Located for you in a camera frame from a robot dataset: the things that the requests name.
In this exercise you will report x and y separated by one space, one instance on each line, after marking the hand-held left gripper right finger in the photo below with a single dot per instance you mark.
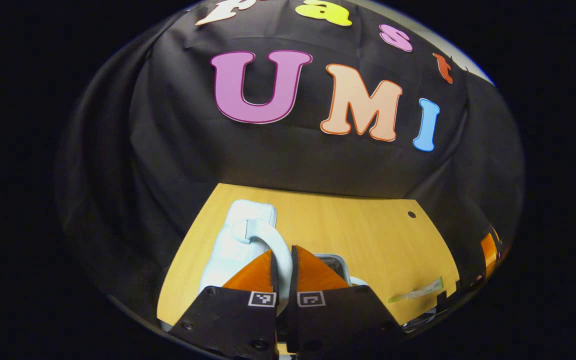
338 320

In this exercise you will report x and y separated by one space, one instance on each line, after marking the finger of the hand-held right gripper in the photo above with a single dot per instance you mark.
490 252

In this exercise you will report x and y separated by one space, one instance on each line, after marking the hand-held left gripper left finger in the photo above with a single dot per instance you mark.
228 320

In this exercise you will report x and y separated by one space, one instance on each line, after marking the pale green sachet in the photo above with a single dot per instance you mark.
415 291

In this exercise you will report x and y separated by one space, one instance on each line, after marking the black backdrop cloth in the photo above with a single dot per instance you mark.
168 150

